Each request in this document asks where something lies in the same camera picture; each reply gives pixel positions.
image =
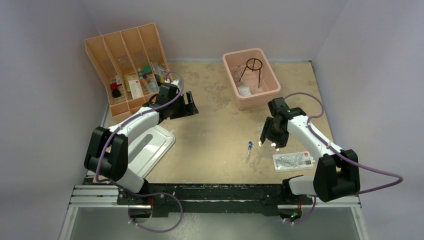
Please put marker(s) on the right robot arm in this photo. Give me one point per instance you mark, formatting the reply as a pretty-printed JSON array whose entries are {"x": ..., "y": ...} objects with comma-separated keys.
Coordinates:
[{"x": 336, "y": 174}]

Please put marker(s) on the black mounting base rail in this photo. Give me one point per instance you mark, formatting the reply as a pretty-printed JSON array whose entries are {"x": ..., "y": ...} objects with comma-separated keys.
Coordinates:
[{"x": 268, "y": 199}]

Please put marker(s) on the white box in organizer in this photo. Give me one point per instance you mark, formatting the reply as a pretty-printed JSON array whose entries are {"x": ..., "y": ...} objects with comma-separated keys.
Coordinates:
[{"x": 135, "y": 89}]

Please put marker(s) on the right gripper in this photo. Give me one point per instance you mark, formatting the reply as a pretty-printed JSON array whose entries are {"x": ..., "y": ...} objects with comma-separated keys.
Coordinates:
[{"x": 281, "y": 141}]

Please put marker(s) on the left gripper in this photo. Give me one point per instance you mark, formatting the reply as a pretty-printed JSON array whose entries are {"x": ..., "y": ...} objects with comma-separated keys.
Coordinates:
[{"x": 188, "y": 109}]

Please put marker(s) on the black metal tripod stand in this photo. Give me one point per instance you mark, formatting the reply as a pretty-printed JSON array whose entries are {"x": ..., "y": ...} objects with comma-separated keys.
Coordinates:
[{"x": 252, "y": 75}]

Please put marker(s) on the metal crucible tongs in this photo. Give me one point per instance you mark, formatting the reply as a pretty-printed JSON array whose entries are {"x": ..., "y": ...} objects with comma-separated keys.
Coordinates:
[{"x": 238, "y": 76}]

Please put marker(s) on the small white packet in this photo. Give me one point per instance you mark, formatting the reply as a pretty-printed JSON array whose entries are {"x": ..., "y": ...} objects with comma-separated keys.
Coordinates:
[{"x": 244, "y": 91}]

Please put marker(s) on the peach file organizer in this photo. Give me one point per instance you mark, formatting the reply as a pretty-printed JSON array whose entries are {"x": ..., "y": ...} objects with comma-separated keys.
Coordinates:
[{"x": 131, "y": 54}]

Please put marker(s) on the red black bottle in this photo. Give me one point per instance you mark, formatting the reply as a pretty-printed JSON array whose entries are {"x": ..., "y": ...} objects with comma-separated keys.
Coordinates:
[{"x": 114, "y": 90}]

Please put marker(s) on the blue capped test tube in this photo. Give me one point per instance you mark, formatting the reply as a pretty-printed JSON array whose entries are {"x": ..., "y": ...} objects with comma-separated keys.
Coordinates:
[{"x": 250, "y": 146}]

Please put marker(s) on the pink plastic bin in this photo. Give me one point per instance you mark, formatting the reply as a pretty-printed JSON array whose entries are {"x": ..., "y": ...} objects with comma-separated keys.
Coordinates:
[{"x": 270, "y": 85}]

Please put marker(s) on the white plastic lid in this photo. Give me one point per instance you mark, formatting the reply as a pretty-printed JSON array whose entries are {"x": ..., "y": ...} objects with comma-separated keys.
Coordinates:
[{"x": 148, "y": 148}]

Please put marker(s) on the colourful markers set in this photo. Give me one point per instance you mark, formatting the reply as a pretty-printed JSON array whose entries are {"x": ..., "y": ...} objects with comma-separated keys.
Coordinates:
[{"x": 160, "y": 79}]

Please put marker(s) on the white labelled package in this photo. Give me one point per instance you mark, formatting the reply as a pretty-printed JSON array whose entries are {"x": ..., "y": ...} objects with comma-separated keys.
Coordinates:
[{"x": 296, "y": 161}]

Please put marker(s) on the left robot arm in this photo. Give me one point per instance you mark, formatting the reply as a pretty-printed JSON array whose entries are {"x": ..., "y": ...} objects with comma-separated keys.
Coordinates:
[{"x": 108, "y": 150}]

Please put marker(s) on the white test tube rack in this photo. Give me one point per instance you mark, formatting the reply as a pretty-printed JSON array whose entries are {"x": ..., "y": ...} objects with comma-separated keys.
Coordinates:
[{"x": 266, "y": 148}]

